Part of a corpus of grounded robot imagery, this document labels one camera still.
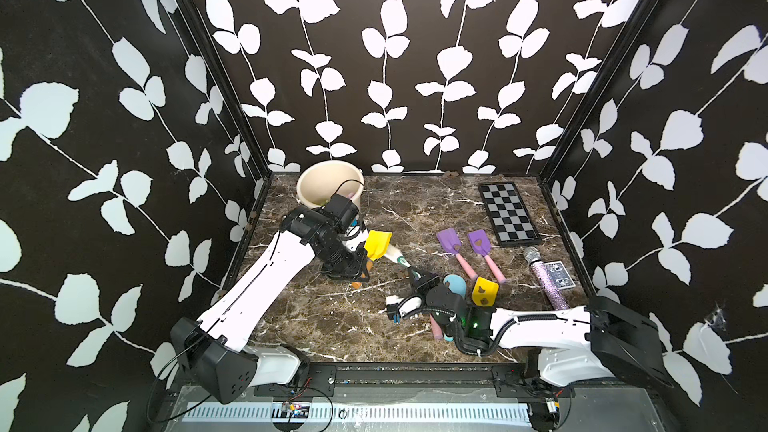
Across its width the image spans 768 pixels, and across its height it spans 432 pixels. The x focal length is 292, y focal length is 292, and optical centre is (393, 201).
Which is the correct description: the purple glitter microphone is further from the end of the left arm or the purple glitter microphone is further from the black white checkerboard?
the end of the left arm

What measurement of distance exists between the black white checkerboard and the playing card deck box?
94 millimetres

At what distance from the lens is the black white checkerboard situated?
1.02 metres

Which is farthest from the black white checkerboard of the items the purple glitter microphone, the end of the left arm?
the end of the left arm

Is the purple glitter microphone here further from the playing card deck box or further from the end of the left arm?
the end of the left arm

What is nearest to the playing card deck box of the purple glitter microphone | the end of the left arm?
the purple glitter microphone

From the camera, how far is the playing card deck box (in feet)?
3.02

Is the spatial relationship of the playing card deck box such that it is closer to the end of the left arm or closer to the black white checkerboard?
the black white checkerboard
